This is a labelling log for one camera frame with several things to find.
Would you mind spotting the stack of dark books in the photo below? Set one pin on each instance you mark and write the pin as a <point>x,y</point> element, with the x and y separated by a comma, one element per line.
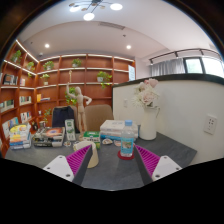
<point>50,136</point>

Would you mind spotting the clear water bottle blue cap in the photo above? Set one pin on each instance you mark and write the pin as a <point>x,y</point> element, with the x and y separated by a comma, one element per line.
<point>127,140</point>

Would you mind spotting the white ribbed vase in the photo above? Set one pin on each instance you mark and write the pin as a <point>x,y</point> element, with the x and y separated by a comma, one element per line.
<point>148,123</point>

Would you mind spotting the wooden bookshelf unit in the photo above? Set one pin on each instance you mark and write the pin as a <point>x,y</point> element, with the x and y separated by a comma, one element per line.
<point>53,76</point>

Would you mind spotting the ceiling air vent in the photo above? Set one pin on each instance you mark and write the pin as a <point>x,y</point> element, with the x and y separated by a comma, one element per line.
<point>111,25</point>

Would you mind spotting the cream ceramic mug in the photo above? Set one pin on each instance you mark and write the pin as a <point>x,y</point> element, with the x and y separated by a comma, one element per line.
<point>83,145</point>

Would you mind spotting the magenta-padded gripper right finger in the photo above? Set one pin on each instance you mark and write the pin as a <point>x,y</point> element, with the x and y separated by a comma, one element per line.
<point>165,166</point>

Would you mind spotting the flat round red coaster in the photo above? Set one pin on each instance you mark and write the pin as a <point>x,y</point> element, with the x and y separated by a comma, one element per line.
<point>119,155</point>

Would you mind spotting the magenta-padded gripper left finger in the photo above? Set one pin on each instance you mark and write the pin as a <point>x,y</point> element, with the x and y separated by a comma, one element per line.
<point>60,165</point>

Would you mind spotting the tan upholstered chair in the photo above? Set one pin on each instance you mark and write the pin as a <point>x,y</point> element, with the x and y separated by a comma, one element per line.
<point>98,116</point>

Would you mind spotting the white wall switch plate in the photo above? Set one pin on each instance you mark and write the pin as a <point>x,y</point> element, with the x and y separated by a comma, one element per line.
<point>125,102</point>

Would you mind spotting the white wall socket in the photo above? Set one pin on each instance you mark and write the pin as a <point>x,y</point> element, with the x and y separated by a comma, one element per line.
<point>210,124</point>

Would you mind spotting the recessed ceiling downlight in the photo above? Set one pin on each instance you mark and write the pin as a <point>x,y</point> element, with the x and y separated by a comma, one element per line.
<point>128,47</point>
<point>47,45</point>

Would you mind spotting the branched ceiling lamp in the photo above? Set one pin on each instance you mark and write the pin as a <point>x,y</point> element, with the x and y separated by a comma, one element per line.
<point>88,16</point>

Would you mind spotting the grey curtain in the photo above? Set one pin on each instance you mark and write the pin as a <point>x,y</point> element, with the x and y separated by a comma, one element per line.
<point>166,67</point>

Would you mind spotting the window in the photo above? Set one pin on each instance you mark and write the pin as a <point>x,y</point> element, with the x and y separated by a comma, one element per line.
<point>206,66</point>

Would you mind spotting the pink and white flower bouquet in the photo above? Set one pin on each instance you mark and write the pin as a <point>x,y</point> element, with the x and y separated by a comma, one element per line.
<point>146,95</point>

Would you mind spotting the black curtain rail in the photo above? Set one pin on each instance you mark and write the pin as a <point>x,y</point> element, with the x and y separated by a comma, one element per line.
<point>186,52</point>

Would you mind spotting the flat green and white box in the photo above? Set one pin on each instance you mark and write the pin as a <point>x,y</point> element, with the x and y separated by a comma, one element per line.
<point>91,136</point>

